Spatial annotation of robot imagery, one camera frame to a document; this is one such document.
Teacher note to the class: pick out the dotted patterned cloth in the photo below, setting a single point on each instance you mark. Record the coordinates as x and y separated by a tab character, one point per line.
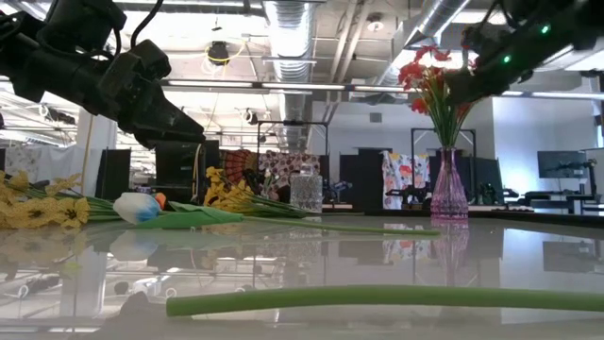
283	165

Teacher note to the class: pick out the black robot arm on desk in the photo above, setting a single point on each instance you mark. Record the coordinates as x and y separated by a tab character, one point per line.
590	175

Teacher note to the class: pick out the yellow flower bunch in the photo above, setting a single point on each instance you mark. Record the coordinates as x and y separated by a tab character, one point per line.
71	212
226	196

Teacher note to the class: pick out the dark background desk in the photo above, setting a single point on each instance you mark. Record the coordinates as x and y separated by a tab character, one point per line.
557	198

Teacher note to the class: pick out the clear cut-glass vase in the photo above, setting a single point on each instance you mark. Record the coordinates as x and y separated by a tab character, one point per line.
306	193

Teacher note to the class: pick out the white hanging cloth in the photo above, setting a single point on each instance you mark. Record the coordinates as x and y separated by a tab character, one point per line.
56	163

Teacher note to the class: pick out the purple glass vase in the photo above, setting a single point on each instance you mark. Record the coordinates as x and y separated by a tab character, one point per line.
449	193

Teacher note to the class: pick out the small black background robot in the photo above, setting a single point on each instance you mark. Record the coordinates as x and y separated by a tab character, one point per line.
410	193

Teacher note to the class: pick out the white and blue tulip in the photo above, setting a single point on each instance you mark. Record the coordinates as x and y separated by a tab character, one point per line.
137	207

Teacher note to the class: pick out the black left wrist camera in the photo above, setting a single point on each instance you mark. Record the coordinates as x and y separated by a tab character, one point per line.
151	59

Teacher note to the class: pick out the grey wall vent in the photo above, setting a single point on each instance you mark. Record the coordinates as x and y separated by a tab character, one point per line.
375	117

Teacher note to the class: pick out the long ceiling light bar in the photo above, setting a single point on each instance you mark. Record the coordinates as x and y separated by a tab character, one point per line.
302	86

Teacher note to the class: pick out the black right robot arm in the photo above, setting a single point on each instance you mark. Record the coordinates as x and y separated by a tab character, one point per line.
585	19

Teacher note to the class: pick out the orange tulip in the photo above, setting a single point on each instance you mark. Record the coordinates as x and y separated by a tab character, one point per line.
161	199

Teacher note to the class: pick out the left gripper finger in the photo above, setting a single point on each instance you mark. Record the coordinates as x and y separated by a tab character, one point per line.
162	123

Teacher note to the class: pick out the round silver ceiling duct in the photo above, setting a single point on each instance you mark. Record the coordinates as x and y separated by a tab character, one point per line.
290	47

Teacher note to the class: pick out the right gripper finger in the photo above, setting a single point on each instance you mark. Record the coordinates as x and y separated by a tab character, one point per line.
472	85

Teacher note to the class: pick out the white floral cloth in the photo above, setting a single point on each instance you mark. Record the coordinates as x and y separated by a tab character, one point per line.
401	175

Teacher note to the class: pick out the red flower bunch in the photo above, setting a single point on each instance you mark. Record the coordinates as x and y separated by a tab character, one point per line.
434	94

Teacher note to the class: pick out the black metal frame stand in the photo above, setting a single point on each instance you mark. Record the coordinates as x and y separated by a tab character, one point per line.
292	123
467	141

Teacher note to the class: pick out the thick smooth green stem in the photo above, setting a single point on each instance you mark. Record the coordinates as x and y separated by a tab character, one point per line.
377	296

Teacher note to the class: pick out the blue background gripper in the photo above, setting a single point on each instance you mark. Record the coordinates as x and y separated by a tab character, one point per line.
340	188

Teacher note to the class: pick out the dark wall monitor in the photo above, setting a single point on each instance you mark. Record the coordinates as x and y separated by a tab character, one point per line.
561	164

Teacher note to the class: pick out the black ceiling fixture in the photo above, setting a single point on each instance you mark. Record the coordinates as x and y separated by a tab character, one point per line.
218	53

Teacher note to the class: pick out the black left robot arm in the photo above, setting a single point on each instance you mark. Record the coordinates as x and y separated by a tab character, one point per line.
52	61

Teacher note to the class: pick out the slanted silver ceiling duct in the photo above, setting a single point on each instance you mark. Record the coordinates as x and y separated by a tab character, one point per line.
415	28

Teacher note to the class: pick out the red mandala cloth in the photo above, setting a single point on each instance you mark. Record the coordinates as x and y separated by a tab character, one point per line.
238	165

